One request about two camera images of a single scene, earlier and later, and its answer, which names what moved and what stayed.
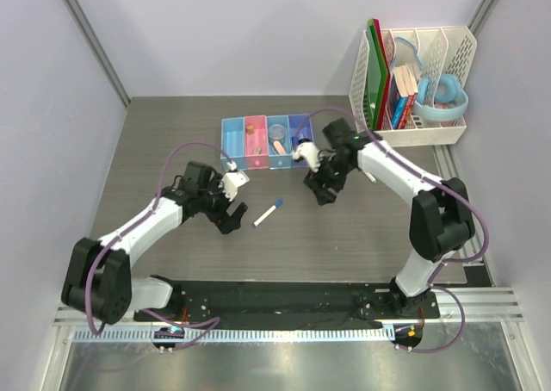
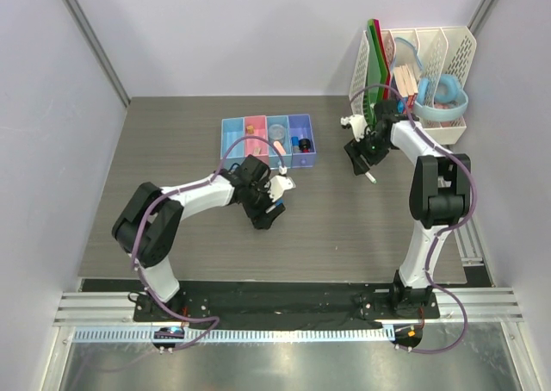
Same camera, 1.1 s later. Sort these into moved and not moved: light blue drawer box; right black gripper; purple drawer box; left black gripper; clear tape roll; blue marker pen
Moved: right black gripper; left black gripper
Not moved: purple drawer box; light blue drawer box; clear tape roll; blue marker pen
